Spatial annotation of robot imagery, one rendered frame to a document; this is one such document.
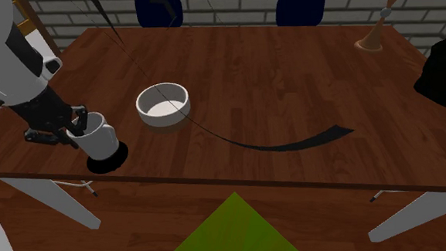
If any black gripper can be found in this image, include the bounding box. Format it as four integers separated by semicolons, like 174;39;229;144
7;84;91;153

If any white mug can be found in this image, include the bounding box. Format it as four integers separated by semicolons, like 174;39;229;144
65;110;121;163

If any white bowl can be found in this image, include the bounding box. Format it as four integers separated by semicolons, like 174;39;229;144
134;80;192;129

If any dark blue chair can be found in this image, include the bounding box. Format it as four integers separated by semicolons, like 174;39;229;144
134;0;185;30
275;0;327;28

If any green rug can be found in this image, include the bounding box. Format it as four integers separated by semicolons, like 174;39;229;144
158;188;307;251

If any wooden table with white legs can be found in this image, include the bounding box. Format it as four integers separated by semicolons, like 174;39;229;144
0;12;446;251

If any wooden table lamp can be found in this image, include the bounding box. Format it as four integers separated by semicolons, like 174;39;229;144
352;0;446;55

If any black bulky object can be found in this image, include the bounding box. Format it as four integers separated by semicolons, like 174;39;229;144
410;30;446;117

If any brown wooden frame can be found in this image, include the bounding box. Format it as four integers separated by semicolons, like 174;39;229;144
12;0;61;59

